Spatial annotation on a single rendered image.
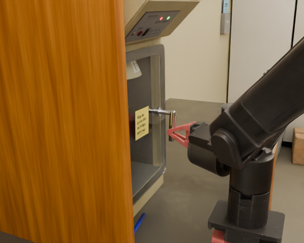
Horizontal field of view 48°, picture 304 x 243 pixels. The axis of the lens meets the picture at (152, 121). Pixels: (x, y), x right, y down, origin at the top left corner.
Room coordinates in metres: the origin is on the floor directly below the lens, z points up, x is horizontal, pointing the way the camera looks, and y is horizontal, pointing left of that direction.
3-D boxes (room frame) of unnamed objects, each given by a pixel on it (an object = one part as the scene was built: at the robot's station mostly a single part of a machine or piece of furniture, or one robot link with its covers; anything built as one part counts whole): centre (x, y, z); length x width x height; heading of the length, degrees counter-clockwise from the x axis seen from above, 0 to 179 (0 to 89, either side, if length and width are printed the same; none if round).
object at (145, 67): (0.84, 0.03, 1.19); 0.30 x 0.01 x 0.40; 154
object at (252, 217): (0.43, -0.14, 1.21); 0.10 x 0.07 x 0.07; 65
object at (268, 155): (0.43, -0.13, 1.27); 0.07 x 0.06 x 0.07; 39
